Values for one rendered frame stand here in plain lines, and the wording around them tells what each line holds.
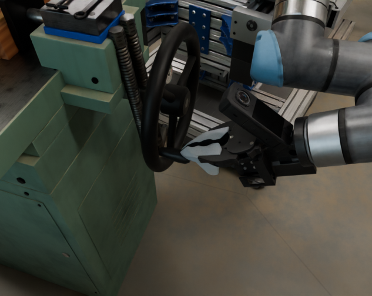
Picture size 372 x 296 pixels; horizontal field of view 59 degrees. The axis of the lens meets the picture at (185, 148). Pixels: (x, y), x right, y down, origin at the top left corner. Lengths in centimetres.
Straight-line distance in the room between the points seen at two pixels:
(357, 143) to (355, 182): 125
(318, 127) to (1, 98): 47
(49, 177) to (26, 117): 14
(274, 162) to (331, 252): 98
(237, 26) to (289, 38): 58
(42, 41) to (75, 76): 7
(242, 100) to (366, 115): 15
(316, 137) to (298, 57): 11
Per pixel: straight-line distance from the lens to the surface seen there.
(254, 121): 45
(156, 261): 134
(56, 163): 67
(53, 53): 60
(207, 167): 55
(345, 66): 50
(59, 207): 72
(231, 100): 44
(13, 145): 56
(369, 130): 45
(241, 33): 107
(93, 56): 56
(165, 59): 53
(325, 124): 46
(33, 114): 58
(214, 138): 54
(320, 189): 161
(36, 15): 67
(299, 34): 49
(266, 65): 48
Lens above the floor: 124
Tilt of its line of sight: 49 degrees down
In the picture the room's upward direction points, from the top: straight up
